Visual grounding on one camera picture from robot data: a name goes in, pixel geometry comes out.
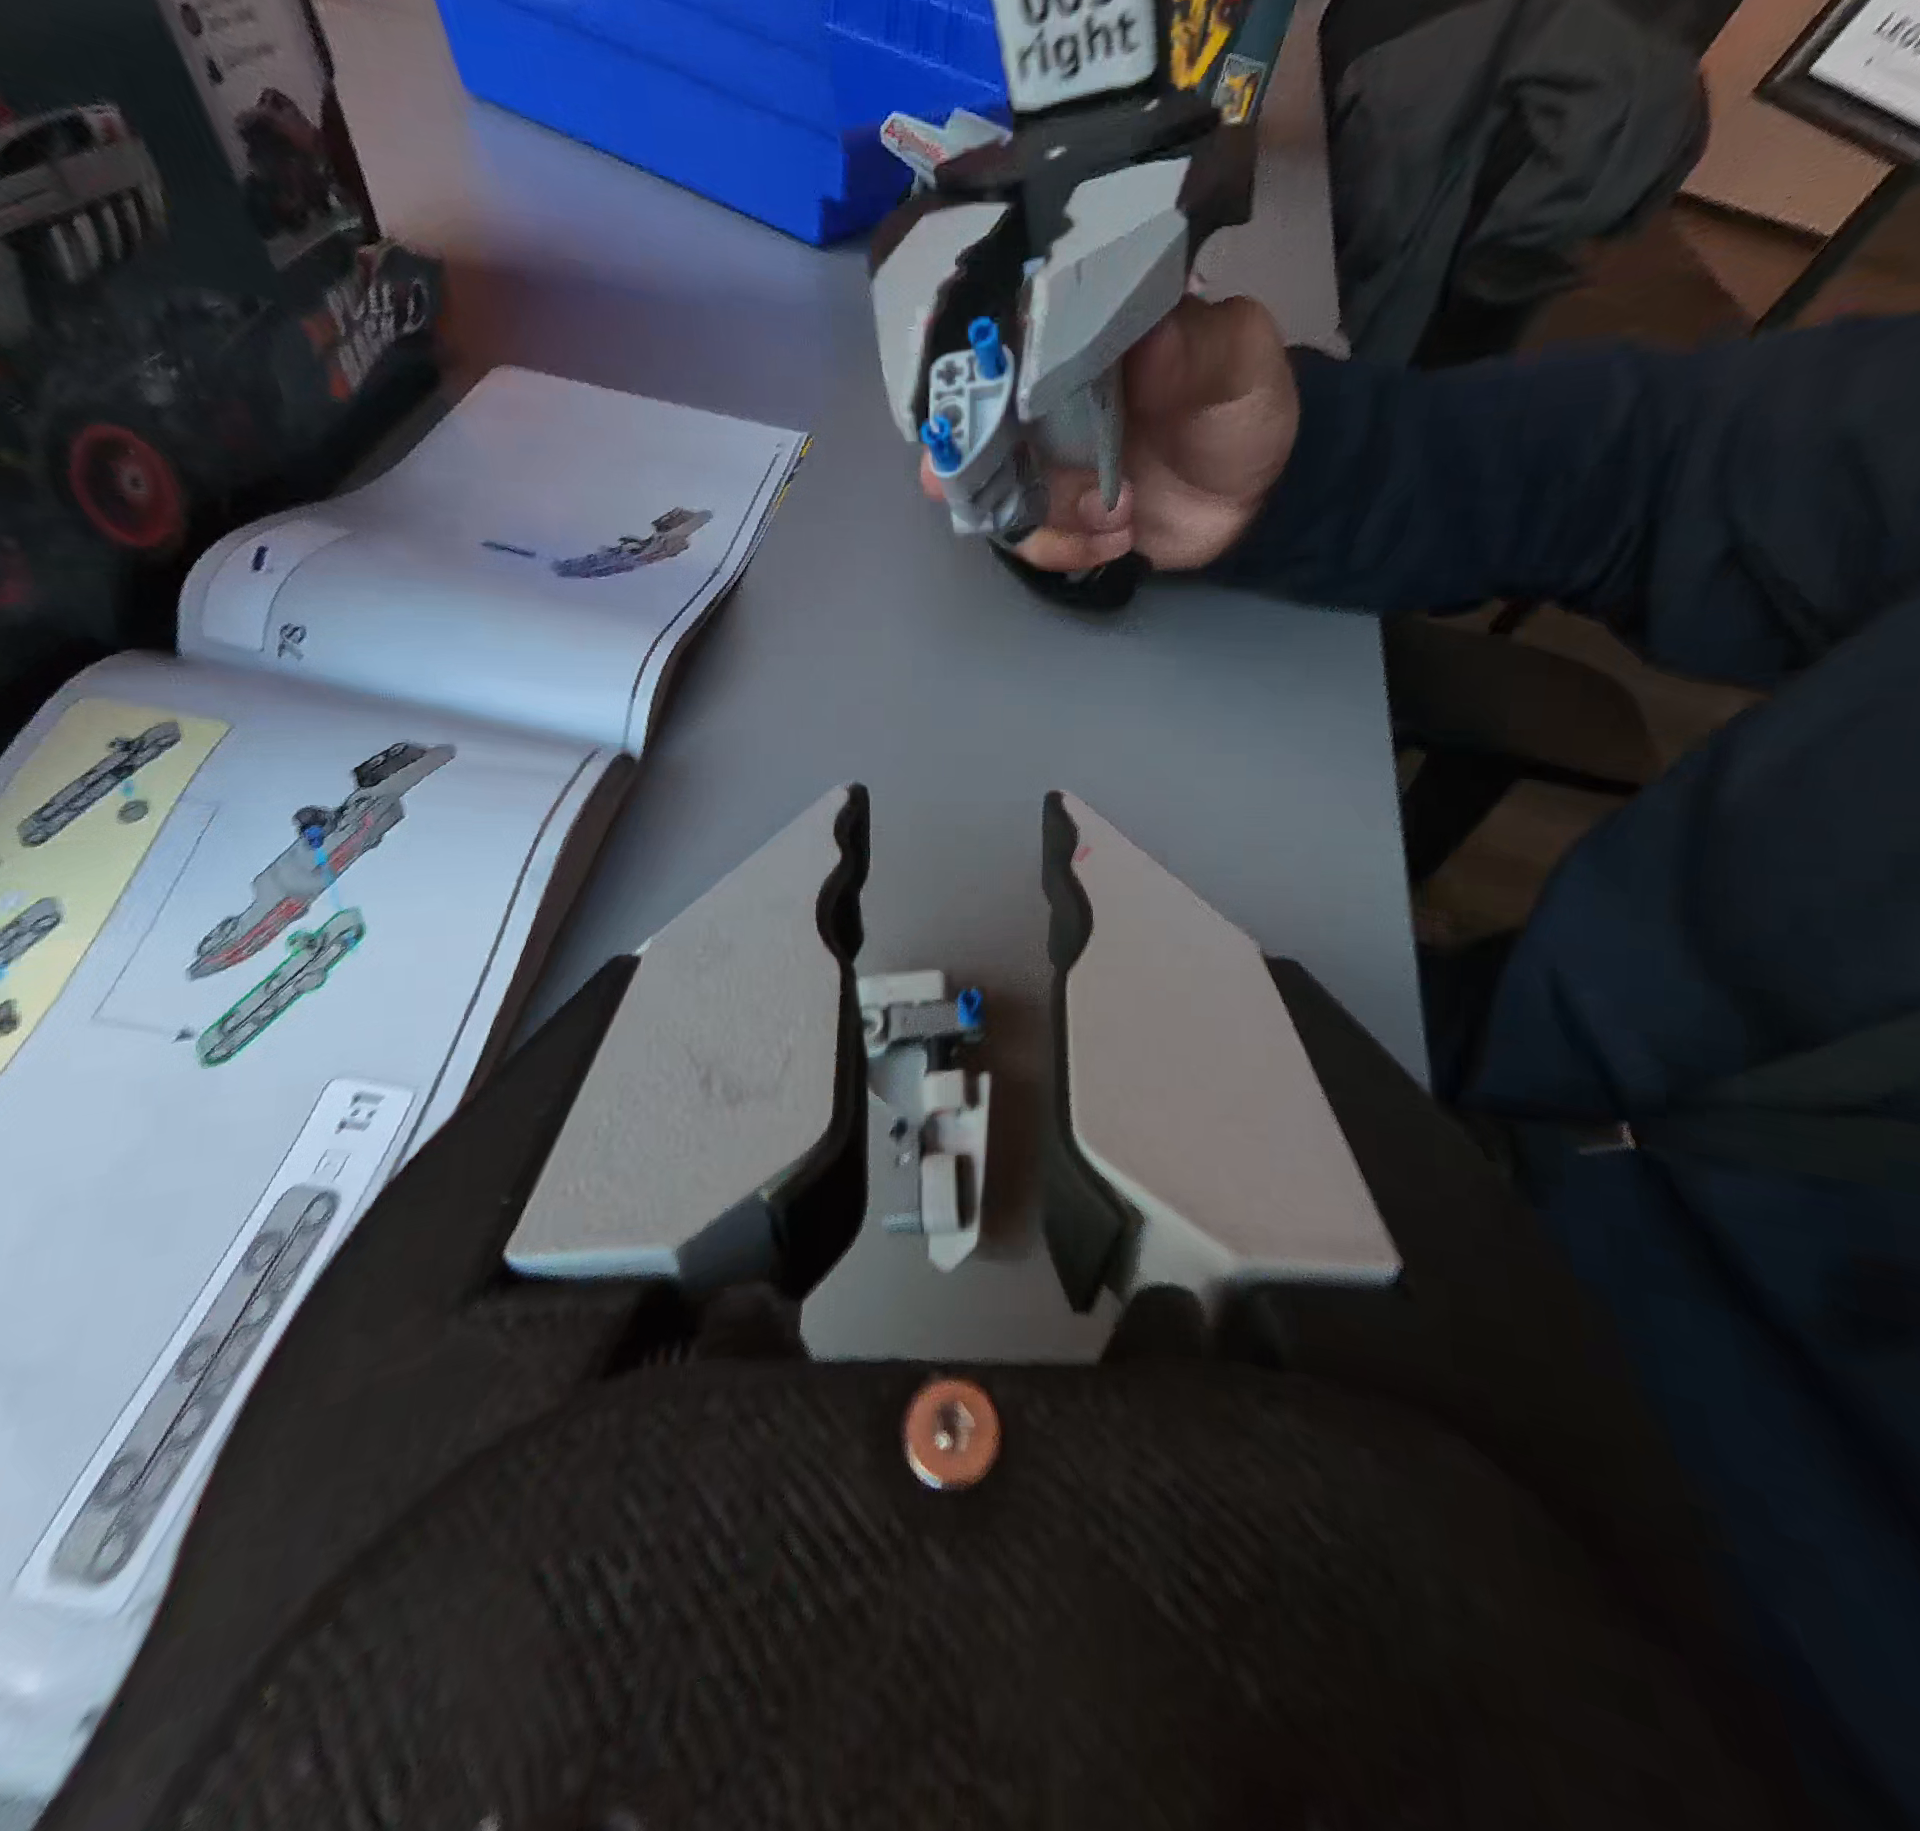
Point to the person's dark blue clothing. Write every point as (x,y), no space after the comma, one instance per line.
(1726,1261)

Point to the grey lego assembly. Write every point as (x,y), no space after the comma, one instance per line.
(931,1111)

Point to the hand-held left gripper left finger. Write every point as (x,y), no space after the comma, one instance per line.
(706,1097)

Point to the dark jacket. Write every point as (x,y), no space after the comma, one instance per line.
(1516,165)

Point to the person's right hand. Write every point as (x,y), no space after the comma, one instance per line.
(1200,435)

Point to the lego piece with red sticker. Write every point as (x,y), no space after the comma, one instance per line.
(921,144)

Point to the person's right forearm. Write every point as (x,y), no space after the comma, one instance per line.
(1576,480)

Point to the framed sign with square marker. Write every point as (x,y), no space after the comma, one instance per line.
(1860,46)

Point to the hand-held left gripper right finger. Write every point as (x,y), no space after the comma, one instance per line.
(1200,1097)

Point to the blue plastic storage bin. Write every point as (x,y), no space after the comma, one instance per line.
(690,60)

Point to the brown chair seat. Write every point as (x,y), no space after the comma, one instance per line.
(1531,766)

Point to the monster truck lego box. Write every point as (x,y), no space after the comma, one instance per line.
(181,286)

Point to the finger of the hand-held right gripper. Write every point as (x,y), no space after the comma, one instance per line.
(907,300)
(1111,271)

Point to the grey lego connector blue pins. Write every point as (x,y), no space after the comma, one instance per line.
(976,420)

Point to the yellow and dark lego box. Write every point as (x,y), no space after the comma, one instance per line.
(1221,15)

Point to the lego instruction booklet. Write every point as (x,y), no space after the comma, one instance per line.
(270,961)

